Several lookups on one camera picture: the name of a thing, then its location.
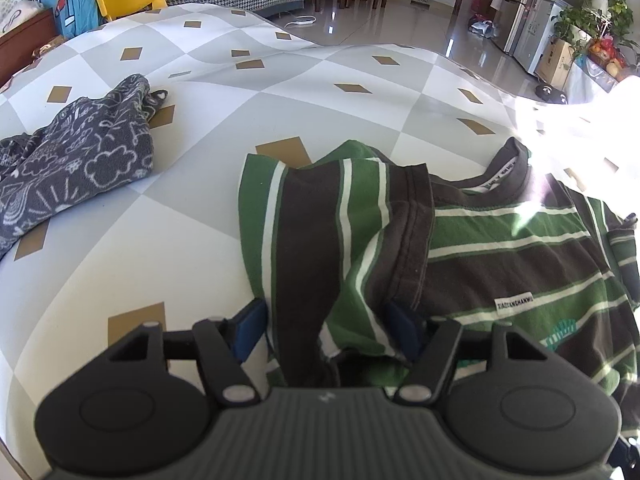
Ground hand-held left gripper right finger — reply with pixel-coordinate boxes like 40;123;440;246
385;299;551;407

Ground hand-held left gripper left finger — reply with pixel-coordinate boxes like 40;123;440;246
107;299;270;407

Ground green brown striped t-shirt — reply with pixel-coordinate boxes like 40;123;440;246
237;137;640;411

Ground grey white diamond-pattern mat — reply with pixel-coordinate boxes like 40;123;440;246
0;2;640;480

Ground dark grey printed cloth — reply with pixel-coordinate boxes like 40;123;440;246
0;74;171;261

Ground cardboard box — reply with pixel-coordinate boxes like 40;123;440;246
535;40;576;88

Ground plastic shopping bags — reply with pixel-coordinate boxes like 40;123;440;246
467;14;497;38

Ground white refrigerator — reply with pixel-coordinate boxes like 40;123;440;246
512;0;573;75

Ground pile of fruit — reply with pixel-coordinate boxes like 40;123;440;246
587;35;628;78

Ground brown wooden cabinet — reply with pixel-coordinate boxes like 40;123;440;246
0;7;68;86

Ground green potted plant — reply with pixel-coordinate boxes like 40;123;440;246
550;0;640;68

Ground white printed pillow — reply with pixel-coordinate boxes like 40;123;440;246
0;0;46;38

